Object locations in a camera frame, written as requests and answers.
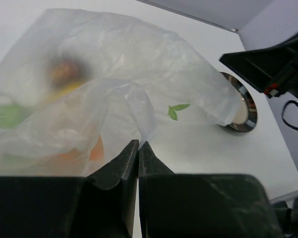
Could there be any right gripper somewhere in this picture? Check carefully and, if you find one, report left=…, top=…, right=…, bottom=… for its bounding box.
left=219, top=32, right=298, bottom=99

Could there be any yellow fake lemon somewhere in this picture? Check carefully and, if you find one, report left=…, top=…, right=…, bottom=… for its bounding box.
left=46, top=82, right=83, bottom=102

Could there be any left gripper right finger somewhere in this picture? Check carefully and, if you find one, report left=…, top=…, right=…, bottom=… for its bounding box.
left=139, top=143, right=283, bottom=238

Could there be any translucent plastic bag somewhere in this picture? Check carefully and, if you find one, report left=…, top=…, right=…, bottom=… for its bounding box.
left=0, top=9, right=240, bottom=176

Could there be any orange fake fruit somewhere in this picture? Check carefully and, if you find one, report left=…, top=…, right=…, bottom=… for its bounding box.
left=56, top=136, right=104, bottom=162

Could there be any dark red fake fruit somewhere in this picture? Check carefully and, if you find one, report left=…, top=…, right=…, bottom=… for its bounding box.
left=47, top=55, right=91, bottom=89

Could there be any black rimmed plate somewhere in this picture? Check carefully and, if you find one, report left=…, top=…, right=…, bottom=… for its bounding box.
left=221, top=72, right=258, bottom=133

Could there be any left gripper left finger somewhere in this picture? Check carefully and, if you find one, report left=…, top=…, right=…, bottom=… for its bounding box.
left=0, top=140, right=139, bottom=238

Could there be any green fake fruit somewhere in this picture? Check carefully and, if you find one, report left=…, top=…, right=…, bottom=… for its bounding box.
left=0, top=104, right=29, bottom=129

